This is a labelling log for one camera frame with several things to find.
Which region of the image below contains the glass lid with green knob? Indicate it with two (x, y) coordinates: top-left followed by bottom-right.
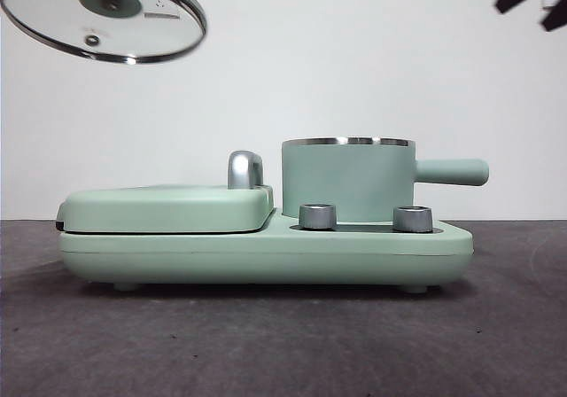
(0, 0), (208, 66)

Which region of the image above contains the silver control knob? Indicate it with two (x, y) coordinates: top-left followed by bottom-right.
(392, 205), (434, 233)
(299, 203), (338, 230)

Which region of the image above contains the mint green griddle cover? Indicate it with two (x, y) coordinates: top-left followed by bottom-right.
(56, 183), (276, 234)

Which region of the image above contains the mint green pot with handle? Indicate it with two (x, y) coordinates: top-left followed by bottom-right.
(281, 136), (491, 220)

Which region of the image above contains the chrome griddle cover handle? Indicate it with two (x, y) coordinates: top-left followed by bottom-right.
(227, 150), (266, 191)

